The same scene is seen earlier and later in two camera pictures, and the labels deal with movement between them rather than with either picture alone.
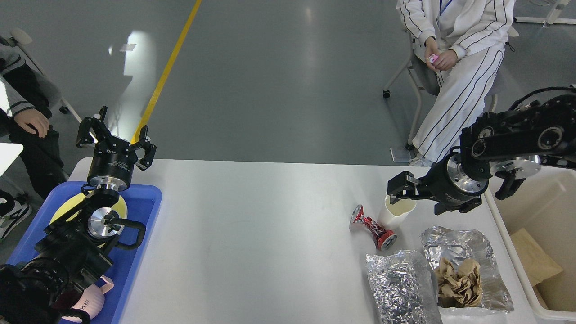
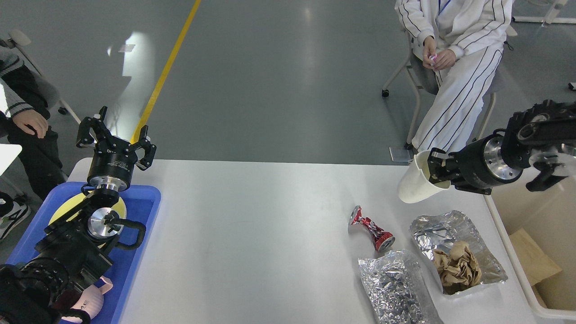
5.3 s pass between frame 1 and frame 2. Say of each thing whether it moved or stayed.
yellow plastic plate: stayed
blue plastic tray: stayed
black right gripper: moved
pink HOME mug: stayed
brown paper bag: stayed
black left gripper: stayed
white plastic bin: stayed
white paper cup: moved
